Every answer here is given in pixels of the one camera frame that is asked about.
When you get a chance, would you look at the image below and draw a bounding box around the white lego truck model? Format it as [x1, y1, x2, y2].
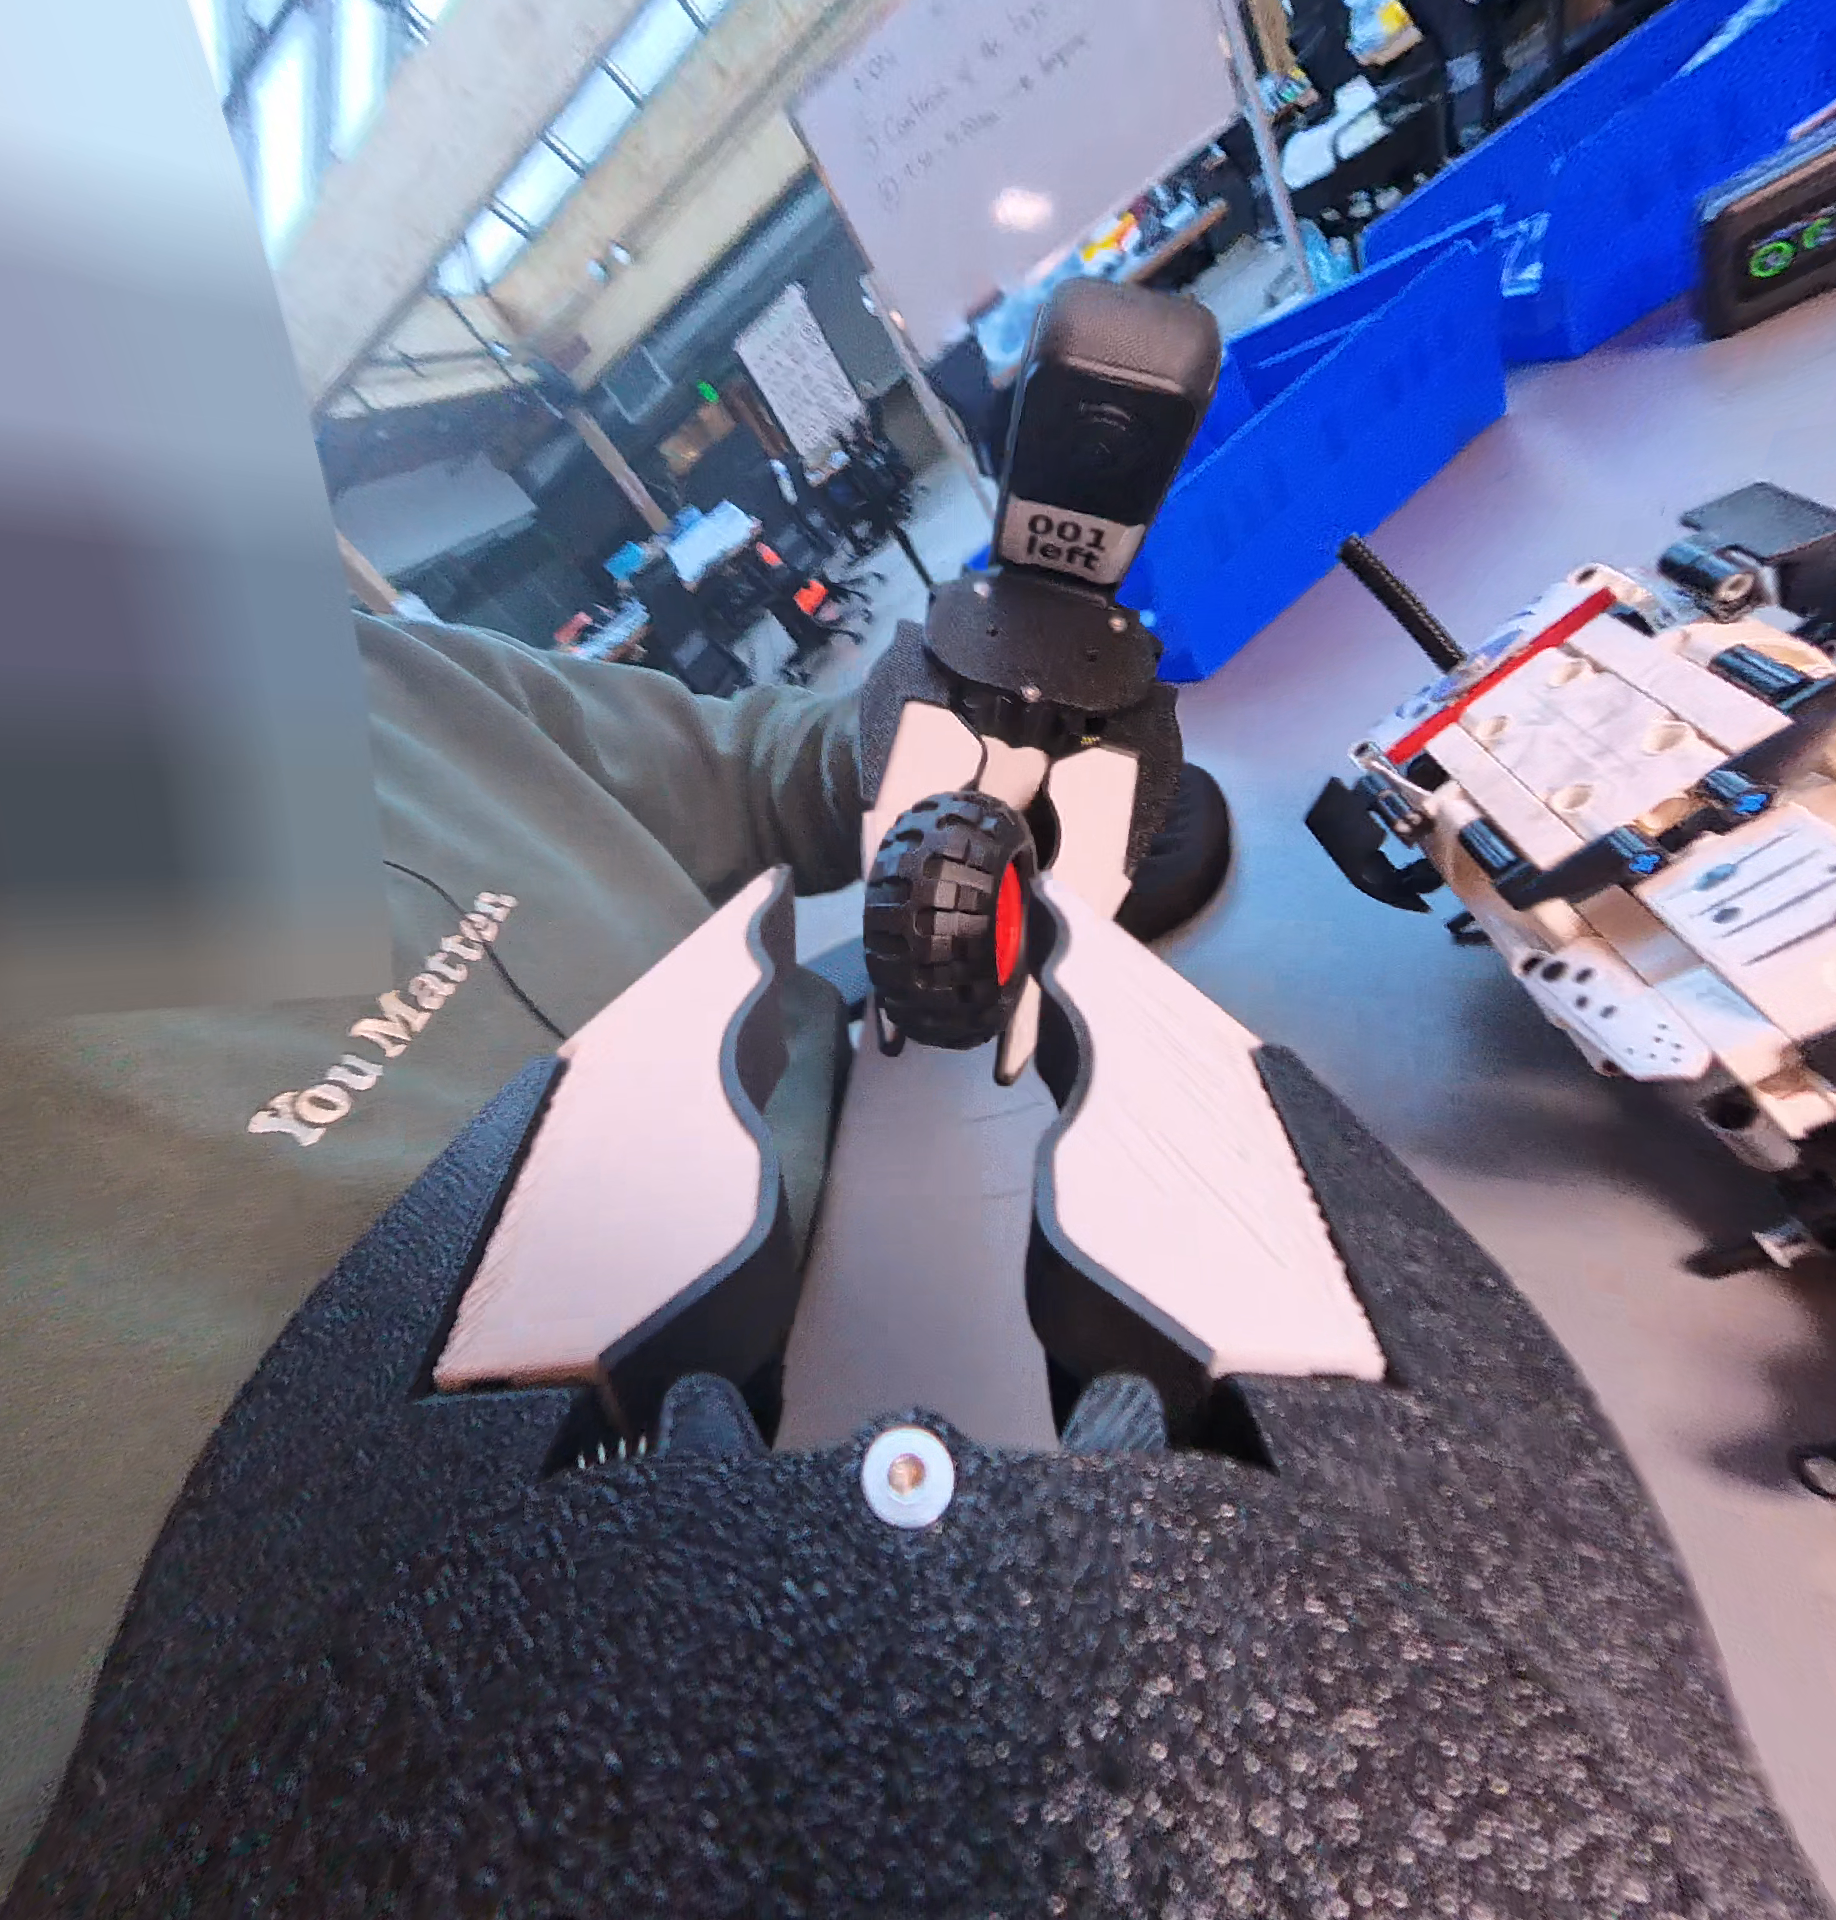
[1304, 480, 1836, 1503]

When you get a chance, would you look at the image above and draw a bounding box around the black hoodie drawstring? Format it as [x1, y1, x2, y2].
[379, 863, 545, 1006]

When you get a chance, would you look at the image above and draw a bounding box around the black braided cable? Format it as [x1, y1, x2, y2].
[1339, 535, 1471, 667]

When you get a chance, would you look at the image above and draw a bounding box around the black quilted chair armrest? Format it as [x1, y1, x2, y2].
[1114, 691, 1237, 938]

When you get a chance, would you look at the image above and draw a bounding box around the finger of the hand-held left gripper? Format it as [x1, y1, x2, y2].
[868, 709, 981, 877]
[994, 743, 1145, 1086]

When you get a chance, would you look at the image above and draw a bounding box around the small black device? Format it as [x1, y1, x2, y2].
[1693, 108, 1836, 340]

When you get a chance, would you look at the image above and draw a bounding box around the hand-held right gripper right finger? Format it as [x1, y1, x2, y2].
[1025, 888, 1390, 1417]

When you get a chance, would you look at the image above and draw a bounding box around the person's left forearm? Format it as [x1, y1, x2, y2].
[364, 616, 876, 903]

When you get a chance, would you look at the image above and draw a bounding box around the black lego wheel red hub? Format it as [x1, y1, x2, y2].
[863, 790, 1041, 1055]

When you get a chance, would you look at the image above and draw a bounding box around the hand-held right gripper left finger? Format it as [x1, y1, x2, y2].
[432, 869, 799, 1415]

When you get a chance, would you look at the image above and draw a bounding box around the whiteboard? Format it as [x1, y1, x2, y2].
[794, 0, 1250, 350]

